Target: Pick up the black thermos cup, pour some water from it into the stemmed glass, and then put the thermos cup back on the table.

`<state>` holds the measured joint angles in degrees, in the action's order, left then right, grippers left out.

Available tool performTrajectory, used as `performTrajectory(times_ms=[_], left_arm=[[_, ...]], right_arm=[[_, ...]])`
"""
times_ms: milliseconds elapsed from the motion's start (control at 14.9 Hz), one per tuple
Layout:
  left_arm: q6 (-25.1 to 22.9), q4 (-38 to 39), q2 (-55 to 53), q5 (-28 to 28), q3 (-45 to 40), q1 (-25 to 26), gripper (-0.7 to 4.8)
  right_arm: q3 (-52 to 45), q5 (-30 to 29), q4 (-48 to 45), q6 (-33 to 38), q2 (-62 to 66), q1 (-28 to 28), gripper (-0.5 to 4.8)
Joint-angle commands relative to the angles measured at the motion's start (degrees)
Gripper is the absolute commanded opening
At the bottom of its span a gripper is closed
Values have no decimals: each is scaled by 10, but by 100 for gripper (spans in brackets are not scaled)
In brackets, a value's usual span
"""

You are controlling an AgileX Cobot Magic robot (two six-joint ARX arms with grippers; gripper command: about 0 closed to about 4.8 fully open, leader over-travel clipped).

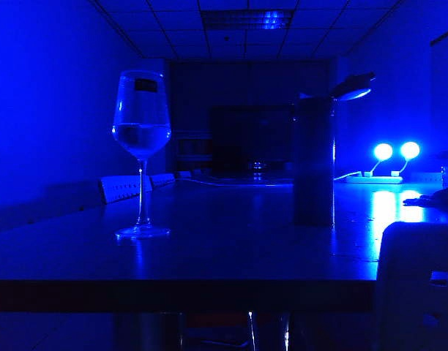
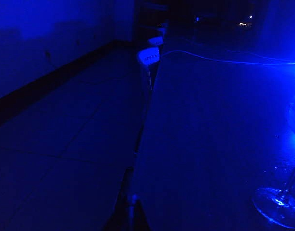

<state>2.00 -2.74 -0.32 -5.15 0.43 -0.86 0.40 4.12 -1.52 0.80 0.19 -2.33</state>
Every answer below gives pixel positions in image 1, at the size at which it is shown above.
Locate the clear stemmed wine glass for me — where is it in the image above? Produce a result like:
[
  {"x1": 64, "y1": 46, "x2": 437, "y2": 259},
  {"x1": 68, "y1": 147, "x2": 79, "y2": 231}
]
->
[{"x1": 111, "y1": 69, "x2": 173, "y2": 241}]

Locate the dark low cabinet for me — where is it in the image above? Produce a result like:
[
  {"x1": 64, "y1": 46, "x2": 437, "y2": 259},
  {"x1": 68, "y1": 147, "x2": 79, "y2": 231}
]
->
[{"x1": 176, "y1": 137, "x2": 212, "y2": 171}]

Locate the black thermos cup with lid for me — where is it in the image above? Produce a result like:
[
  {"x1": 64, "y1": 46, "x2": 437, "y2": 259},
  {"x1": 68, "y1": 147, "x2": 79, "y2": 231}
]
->
[{"x1": 292, "y1": 72, "x2": 376, "y2": 227}]

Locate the ceiling light panel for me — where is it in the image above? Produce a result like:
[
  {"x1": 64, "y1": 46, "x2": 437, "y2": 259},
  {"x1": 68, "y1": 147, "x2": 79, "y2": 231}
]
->
[{"x1": 201, "y1": 9, "x2": 294, "y2": 31}]

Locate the chrome table leg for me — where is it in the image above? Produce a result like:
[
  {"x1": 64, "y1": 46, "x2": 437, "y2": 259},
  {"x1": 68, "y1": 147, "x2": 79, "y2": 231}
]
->
[
  {"x1": 282, "y1": 312, "x2": 293, "y2": 351},
  {"x1": 247, "y1": 310, "x2": 258, "y2": 351}
]

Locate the small clear drinking glass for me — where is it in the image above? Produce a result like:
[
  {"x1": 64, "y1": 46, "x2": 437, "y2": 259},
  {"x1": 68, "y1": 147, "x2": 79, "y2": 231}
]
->
[{"x1": 250, "y1": 160, "x2": 266, "y2": 181}]

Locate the wide dark table column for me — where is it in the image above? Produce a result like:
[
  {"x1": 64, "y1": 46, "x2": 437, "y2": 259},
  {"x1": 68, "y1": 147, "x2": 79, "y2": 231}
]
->
[{"x1": 113, "y1": 312, "x2": 184, "y2": 351}]

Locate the white perforated chair back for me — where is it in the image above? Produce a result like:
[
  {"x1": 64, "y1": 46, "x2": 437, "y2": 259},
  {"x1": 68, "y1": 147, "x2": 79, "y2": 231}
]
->
[
  {"x1": 99, "y1": 175, "x2": 154, "y2": 205},
  {"x1": 406, "y1": 170, "x2": 444, "y2": 183},
  {"x1": 149, "y1": 173, "x2": 176, "y2": 189}
]

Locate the round glowing usb lamp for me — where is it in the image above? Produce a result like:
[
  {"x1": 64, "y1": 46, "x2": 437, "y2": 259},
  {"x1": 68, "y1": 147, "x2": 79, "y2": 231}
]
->
[
  {"x1": 368, "y1": 142, "x2": 394, "y2": 177},
  {"x1": 390, "y1": 141, "x2": 421, "y2": 177}
]

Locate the dark crumpled cloth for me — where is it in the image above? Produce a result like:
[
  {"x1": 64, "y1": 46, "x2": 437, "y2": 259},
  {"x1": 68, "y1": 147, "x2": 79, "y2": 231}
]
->
[{"x1": 403, "y1": 186, "x2": 448, "y2": 210}]

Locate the white power strip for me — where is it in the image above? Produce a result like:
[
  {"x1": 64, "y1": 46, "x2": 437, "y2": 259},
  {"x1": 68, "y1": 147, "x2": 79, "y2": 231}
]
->
[{"x1": 345, "y1": 174, "x2": 403, "y2": 184}]

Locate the dark flat screen monitor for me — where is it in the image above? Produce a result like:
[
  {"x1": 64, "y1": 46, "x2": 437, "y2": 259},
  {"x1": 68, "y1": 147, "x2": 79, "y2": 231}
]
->
[{"x1": 209, "y1": 105, "x2": 295, "y2": 173}]

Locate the dark wall rail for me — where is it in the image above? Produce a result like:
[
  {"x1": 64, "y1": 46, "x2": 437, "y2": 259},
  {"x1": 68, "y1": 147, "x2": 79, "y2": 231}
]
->
[{"x1": 430, "y1": 26, "x2": 448, "y2": 47}]

